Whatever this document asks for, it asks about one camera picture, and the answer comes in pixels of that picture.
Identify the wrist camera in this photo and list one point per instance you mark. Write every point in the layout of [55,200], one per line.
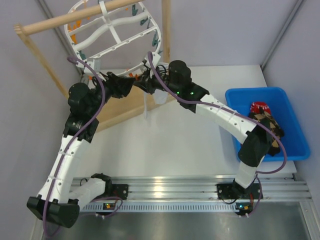
[94,63]
[155,57]

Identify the blue plastic bin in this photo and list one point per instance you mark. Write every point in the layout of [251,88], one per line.
[294,141]

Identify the orange clothes peg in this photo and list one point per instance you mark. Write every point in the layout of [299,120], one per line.
[136,76]
[72,28]

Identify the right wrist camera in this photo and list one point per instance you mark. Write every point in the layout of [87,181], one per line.
[155,57]

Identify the white plastic sock hanger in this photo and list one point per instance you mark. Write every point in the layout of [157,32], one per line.
[94,36]

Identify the red white patterned sock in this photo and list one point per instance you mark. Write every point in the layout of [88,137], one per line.
[258,107]

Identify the wooden hanger stand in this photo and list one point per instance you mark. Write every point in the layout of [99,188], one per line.
[125,108]

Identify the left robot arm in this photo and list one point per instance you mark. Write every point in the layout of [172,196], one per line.
[72,155]

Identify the aluminium mounting rail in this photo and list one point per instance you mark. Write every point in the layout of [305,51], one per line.
[192,194]

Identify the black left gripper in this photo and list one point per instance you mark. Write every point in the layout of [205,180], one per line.
[119,86]

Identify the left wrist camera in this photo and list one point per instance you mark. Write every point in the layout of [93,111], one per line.
[94,63]

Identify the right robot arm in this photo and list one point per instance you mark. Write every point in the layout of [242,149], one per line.
[253,136]

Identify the brown argyle sock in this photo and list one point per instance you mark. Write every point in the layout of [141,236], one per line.
[273,126]

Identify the teal clothes peg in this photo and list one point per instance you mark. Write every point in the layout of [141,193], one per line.
[155,41]

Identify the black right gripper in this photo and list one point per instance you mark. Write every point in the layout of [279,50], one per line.
[146,84]

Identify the white sock black stripes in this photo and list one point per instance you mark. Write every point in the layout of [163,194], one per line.
[147,108]

